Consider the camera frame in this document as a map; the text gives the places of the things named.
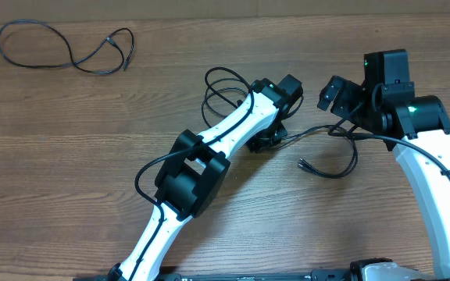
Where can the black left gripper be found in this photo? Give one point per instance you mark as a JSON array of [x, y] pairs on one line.
[[255, 146]]

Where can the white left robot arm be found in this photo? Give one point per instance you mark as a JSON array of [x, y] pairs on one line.
[[193, 171]]

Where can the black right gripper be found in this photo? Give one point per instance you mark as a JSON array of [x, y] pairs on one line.
[[345, 93]]

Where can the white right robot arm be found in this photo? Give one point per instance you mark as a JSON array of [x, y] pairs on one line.
[[416, 129]]

